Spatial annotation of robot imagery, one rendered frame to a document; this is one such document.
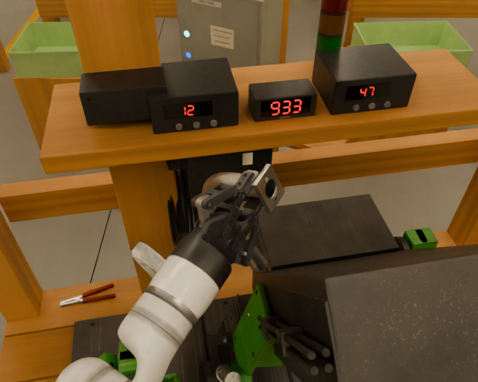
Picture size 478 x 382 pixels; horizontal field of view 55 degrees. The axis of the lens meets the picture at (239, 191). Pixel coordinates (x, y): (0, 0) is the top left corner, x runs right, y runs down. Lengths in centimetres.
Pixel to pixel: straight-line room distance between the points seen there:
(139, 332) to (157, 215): 64
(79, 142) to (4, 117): 315
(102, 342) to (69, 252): 148
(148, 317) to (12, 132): 337
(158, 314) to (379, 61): 65
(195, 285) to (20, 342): 97
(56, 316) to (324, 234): 81
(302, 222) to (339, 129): 29
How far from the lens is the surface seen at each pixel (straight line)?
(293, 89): 88
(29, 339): 144
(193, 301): 53
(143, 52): 87
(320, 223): 110
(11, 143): 371
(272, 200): 61
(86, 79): 87
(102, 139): 87
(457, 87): 108
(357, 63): 94
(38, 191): 122
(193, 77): 87
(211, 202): 55
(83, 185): 119
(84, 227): 289
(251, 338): 98
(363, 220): 113
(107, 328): 136
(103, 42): 87
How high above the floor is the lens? 205
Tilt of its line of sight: 44 degrees down
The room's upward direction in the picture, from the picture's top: straight up
